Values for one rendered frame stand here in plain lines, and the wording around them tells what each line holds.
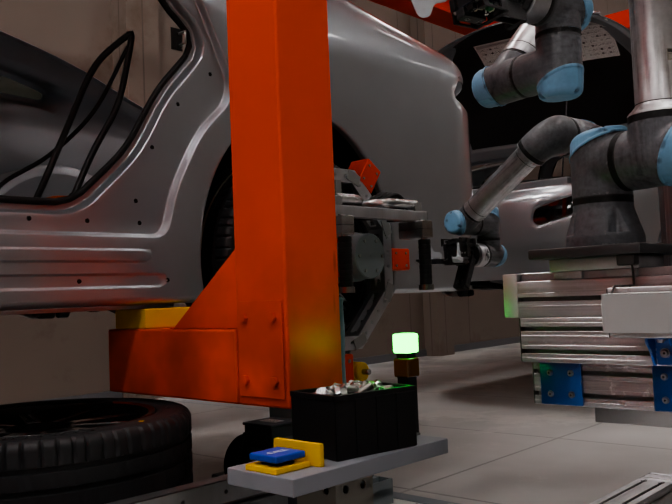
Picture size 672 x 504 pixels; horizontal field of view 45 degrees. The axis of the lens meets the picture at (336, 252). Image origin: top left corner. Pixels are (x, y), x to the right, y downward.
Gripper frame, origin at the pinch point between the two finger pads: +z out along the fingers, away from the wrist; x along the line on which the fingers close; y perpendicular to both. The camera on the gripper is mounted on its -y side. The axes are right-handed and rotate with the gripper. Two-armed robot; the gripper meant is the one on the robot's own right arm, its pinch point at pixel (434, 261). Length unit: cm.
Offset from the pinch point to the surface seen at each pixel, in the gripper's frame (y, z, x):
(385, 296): -9.7, -1.1, -20.1
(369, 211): 13.7, 26.4, -1.3
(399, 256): 2.8, -9.2, -20.4
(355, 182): 25.2, 10.7, -20.1
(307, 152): 22, 73, 22
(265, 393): -28, 81, 16
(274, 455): -35, 99, 38
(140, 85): 160, -156, -390
